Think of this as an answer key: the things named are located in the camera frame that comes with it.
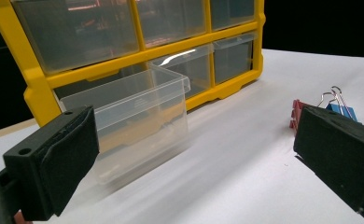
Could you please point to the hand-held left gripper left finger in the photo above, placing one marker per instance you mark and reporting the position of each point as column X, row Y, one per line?
column 55, row 161

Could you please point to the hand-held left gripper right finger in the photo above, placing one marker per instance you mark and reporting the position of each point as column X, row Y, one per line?
column 342, row 152

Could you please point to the blue binder clip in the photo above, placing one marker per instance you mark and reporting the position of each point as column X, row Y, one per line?
column 342, row 110

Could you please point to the red binder clip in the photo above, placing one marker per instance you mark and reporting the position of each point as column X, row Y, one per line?
column 22, row 218
column 296, row 115

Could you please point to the yellow drawer organizer cabinet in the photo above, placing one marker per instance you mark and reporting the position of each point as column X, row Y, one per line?
column 37, row 93

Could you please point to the clear plastic drawer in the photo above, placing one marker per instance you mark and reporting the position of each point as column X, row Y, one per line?
column 233, row 59
column 170, row 21
column 139, row 124
column 77, row 34
column 198, row 68
column 231, row 12

